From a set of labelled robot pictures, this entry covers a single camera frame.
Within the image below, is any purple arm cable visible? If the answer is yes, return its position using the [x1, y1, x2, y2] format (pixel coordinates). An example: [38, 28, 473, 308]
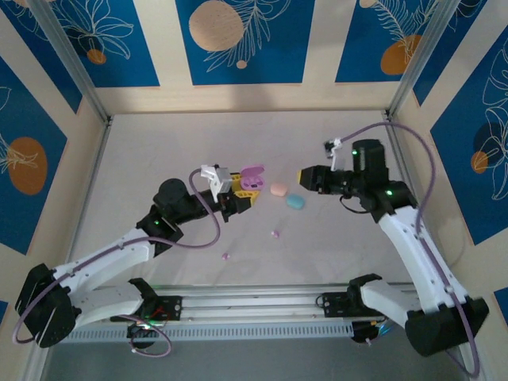
[13, 168, 221, 357]
[341, 121, 479, 376]

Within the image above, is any grey slotted cable duct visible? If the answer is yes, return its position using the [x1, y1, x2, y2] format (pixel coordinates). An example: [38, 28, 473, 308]
[50, 321, 355, 344]

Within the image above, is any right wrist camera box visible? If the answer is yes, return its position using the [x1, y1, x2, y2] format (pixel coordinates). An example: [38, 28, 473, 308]
[323, 137, 344, 172]

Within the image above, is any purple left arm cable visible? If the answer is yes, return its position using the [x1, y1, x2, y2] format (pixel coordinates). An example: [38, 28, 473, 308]
[13, 168, 221, 357]

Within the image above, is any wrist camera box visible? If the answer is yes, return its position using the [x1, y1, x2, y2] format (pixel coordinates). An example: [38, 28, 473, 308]
[323, 137, 344, 172]
[200, 163, 233, 200]

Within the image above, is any blue poster with beige circle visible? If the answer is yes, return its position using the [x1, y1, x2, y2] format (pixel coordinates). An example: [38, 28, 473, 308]
[175, 0, 318, 87]

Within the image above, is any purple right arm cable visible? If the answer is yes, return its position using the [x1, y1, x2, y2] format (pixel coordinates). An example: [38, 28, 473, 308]
[341, 121, 479, 376]

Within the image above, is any black controller board with LED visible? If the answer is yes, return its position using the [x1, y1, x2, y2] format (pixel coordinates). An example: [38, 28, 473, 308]
[351, 317, 392, 345]
[126, 321, 160, 350]

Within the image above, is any aluminium side rail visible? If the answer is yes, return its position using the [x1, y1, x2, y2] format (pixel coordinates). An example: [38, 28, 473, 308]
[383, 113, 442, 281]
[57, 117, 114, 297]

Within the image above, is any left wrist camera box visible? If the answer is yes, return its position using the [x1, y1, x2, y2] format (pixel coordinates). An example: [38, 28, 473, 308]
[200, 163, 233, 200]

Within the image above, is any blue poster with fern drawing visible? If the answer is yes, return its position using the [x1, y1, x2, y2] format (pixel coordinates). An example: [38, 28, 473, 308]
[335, 0, 452, 84]

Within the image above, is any aluminium base frame rail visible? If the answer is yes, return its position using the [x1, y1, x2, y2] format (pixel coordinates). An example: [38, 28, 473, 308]
[33, 282, 465, 331]

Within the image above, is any aluminium corner post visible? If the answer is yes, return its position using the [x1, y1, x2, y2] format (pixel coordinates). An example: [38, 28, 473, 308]
[387, 0, 456, 118]
[29, 0, 113, 123]

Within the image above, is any purple earbud charging case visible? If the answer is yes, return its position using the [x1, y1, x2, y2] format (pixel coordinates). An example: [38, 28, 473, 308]
[240, 164, 267, 192]

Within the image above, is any blue floral wall poster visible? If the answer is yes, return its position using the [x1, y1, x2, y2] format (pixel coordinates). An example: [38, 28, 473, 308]
[0, 0, 83, 115]
[0, 55, 69, 256]
[43, 0, 160, 89]
[412, 0, 508, 107]
[430, 37, 508, 246]

